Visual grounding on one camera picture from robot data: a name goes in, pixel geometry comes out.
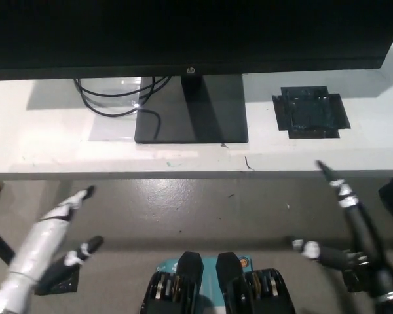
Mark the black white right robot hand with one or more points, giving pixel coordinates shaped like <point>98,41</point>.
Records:
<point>363,232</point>

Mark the clear plastic film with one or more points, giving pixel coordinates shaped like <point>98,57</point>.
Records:
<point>111,129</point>

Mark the black HP monitor screen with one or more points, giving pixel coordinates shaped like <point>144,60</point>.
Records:
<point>190,32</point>

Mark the black tape patch on table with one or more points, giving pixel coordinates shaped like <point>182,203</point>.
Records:
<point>309,112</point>

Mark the black teal robot torso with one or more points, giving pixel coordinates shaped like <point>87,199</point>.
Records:
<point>216,288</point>

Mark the black glossy monitor stand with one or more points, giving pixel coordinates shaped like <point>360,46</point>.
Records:
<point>199,121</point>

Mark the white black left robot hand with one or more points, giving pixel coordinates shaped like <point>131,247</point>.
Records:
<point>42,242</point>

